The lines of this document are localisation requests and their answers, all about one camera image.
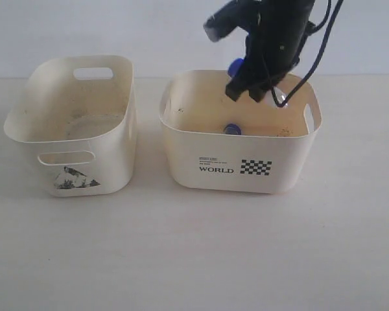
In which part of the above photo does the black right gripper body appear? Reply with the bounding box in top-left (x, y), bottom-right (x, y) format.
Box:
top-left (233, 1), bottom-right (314, 87)

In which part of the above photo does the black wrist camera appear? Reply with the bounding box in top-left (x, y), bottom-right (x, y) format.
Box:
top-left (203, 1), bottom-right (262, 43)

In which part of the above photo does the cream WORLD bin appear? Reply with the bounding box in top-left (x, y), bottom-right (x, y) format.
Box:
top-left (159, 70), bottom-right (322, 194)

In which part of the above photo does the cream plastic bin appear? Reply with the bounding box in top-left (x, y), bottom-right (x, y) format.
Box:
top-left (3, 55), bottom-right (137, 197)

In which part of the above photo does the blue cap bottle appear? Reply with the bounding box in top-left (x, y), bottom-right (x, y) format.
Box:
top-left (228, 58), bottom-right (287, 108)
top-left (223, 123), bottom-right (242, 135)

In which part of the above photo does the black cable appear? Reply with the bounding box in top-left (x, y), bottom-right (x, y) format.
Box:
top-left (268, 0), bottom-right (344, 109)

